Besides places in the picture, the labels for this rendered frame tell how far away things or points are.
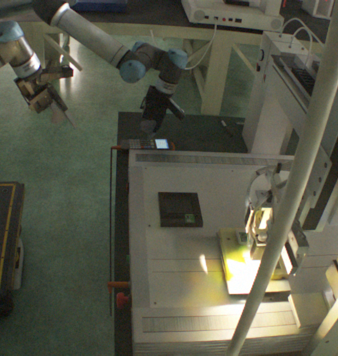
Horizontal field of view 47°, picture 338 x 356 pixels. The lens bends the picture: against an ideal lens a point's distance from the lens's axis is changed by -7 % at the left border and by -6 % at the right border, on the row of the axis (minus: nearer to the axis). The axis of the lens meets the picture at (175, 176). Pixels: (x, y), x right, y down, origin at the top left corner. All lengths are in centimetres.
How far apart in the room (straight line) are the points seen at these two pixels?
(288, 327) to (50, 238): 156
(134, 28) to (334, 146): 243
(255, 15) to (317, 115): 273
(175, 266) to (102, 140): 203
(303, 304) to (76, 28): 104
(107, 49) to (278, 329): 95
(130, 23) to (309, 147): 262
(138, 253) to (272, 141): 66
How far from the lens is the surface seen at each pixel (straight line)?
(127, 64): 130
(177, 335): 93
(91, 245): 223
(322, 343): 102
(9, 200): 205
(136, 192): 123
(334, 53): 44
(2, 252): 182
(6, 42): 110
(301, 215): 81
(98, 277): 209
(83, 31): 135
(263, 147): 148
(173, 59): 141
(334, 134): 74
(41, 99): 120
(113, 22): 303
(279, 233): 57
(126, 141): 158
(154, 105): 150
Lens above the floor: 166
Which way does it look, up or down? 38 degrees down
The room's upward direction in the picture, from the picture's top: 8 degrees clockwise
